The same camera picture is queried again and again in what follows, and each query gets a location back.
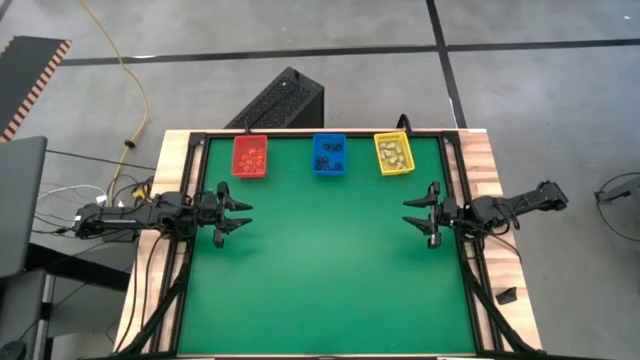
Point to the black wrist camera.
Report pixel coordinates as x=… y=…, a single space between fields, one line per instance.
x=452 y=212
x=202 y=207

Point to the blue plastic basket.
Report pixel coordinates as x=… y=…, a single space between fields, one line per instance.
x=330 y=154

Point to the green table mat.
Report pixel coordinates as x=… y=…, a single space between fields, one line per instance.
x=325 y=300

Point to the black frame strut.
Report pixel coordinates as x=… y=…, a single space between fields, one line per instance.
x=500 y=316
x=156 y=306

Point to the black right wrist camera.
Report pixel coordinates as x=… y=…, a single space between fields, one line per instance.
x=452 y=212

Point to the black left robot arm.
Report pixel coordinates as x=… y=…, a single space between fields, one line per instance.
x=125 y=215

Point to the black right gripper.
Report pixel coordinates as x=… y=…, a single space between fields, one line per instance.
x=434 y=212

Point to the small black wedge block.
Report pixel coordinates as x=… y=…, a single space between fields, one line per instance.
x=506 y=296

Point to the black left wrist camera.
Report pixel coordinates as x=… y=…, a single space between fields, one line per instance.
x=202 y=207

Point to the grey metal stand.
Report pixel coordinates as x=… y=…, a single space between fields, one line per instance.
x=620 y=192

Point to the black perforated computer tower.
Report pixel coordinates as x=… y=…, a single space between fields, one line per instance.
x=280 y=100

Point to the black mat orange striped edge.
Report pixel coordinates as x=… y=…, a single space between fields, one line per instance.
x=25 y=75

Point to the black table border rail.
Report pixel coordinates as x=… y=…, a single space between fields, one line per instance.
x=290 y=134

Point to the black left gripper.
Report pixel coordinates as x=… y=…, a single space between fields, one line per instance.
x=220 y=214

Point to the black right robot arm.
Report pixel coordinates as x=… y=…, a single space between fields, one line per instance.
x=515 y=205

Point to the yellow plastic basket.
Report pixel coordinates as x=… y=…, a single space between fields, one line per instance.
x=390 y=136

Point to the black flat beam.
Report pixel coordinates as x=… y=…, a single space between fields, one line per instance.
x=75 y=265

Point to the red plastic basket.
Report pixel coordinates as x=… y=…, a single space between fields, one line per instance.
x=250 y=140

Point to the grey flat panel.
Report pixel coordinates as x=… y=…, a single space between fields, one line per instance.
x=22 y=200

